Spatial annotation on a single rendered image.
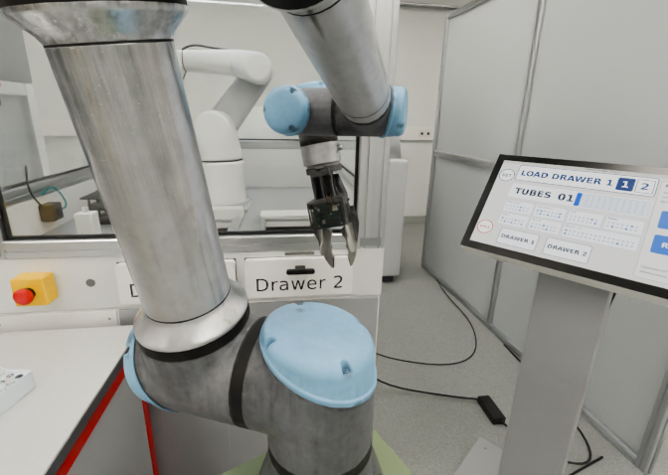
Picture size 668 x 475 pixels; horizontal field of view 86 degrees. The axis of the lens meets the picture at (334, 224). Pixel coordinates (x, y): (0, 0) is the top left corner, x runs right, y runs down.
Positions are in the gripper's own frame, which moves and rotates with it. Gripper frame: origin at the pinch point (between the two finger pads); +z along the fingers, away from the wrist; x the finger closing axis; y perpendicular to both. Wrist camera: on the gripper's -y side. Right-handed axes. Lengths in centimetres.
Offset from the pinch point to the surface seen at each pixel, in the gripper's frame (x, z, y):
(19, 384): -62, 10, 22
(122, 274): -56, -2, -4
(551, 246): 48, 9, -19
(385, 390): -6, 95, -87
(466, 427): 29, 103, -70
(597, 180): 62, -5, -25
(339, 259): -4.3, 5.8, -19.8
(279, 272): -20.1, 6.1, -15.3
